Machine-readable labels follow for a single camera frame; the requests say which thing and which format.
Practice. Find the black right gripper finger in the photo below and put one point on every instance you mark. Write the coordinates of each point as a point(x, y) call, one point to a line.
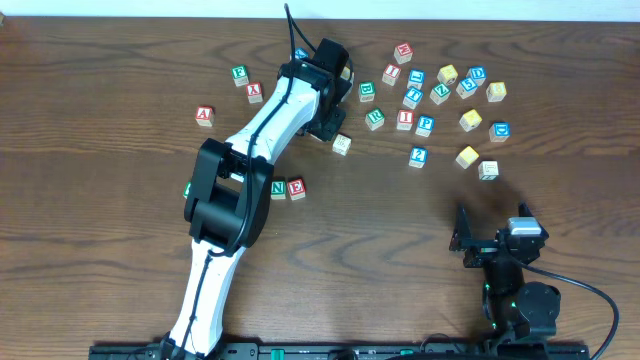
point(461, 237)
point(524, 211)

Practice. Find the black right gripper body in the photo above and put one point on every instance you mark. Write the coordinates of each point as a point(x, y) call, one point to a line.
point(489, 248)

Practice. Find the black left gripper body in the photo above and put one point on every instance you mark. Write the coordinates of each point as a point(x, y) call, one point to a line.
point(329, 126)

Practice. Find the green R wooden block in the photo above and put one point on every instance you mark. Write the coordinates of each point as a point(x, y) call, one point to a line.
point(374, 119)

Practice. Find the red E wooden block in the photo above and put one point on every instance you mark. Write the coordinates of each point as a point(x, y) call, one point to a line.
point(296, 189)

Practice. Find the green N wooden block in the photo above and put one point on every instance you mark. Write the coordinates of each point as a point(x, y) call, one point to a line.
point(278, 190)

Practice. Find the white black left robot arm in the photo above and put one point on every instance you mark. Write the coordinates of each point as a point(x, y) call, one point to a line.
point(228, 198)

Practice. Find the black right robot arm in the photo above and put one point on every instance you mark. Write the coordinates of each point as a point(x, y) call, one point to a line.
point(520, 310)

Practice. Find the plain wood top block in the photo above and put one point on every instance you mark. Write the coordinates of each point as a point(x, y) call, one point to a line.
point(341, 144)

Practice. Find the wood L top block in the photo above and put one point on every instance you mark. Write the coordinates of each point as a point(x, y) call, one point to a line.
point(488, 170)

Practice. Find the green B wooden block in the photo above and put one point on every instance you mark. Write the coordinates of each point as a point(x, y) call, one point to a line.
point(366, 91)

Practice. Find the yellow block upper middle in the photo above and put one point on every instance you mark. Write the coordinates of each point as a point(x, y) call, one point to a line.
point(347, 74)

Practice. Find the yellow S wooden block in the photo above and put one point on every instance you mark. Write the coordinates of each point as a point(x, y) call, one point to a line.
point(467, 157)

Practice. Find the blue X wooden block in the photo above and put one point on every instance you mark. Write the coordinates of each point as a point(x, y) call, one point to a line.
point(300, 53)

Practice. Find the red I block lower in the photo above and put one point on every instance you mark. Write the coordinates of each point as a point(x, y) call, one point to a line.
point(404, 120)

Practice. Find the red i block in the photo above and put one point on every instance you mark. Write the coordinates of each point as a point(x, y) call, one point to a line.
point(404, 120)
point(391, 74)

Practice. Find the red X wooden block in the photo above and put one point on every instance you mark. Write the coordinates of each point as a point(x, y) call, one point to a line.
point(254, 92)

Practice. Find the blue D block lower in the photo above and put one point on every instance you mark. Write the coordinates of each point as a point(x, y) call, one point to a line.
point(499, 132)

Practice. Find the blue d block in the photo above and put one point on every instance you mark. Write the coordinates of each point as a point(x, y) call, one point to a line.
point(477, 74)
point(499, 132)

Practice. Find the red I block upper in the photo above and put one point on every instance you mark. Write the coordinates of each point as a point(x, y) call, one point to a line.
point(391, 74)

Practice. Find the blue 2 wooden block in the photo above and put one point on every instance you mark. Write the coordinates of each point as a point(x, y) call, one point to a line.
point(418, 157)

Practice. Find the blue T wooden block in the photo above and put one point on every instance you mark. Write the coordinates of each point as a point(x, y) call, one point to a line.
point(412, 97)

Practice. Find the green F wooden block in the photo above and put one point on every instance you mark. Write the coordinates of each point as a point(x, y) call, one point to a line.
point(240, 75)

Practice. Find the blue P wooden block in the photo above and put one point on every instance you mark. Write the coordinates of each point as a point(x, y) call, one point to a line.
point(425, 126)

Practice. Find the blue L wooden block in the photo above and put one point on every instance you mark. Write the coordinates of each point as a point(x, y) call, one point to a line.
point(416, 78)

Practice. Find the yellow A wooden block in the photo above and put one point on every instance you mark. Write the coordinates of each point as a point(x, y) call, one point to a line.
point(470, 120)

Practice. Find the red H wooden block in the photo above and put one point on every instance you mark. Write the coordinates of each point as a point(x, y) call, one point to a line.
point(403, 53)

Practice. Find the green Z wooden block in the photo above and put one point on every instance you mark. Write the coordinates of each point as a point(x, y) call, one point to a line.
point(440, 93)

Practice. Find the red A wooden block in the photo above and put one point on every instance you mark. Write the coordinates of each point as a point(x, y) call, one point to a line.
point(205, 116)

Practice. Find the yellow 8 wooden block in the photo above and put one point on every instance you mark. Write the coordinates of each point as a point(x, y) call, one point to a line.
point(496, 92)

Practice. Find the yellow block near D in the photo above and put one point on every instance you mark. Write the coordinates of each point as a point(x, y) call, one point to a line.
point(447, 75)

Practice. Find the blue 5 wooden block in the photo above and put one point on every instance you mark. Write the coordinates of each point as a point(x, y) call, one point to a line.
point(466, 87)

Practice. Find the blue D block upper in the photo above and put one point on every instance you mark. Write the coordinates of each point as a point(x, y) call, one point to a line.
point(477, 74)

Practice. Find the green J wooden block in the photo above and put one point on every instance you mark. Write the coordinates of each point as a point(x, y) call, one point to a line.
point(186, 190)

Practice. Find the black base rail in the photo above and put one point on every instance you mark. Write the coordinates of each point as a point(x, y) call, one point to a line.
point(431, 350)

